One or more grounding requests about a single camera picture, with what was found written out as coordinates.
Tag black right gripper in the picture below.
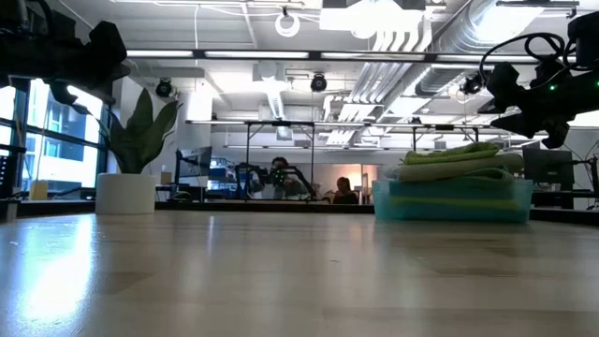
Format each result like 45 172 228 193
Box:
476 58 599 150

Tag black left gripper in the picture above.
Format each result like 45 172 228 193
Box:
0 18 133 117

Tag lime green microfiber towel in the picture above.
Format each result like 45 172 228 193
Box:
401 141 502 167

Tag blue towel with white label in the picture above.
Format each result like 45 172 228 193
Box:
381 209 528 222

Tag black computer monitor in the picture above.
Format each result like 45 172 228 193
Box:
522 148 576 192

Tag snake plant in white pot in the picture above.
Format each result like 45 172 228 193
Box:
95 87 183 216

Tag yellow container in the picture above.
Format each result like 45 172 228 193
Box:
29 180 50 201

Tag angled black monitor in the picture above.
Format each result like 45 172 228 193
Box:
174 145 213 180

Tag translucent green plastic bin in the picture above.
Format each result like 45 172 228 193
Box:
373 179 534 224

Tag long ceiling light bar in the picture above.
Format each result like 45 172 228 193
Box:
125 49 577 65

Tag person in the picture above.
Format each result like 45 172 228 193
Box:
330 176 360 205
269 156 308 198

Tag silver ceiling air duct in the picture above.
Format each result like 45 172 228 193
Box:
415 0 544 97

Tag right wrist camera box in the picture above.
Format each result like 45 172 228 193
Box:
566 11 599 70

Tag black background gantry frame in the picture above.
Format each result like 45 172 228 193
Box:
242 120 483 180

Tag white ceiling ring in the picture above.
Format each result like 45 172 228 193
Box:
273 6 301 39

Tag black aluminium table frame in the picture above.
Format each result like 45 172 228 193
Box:
0 198 599 225

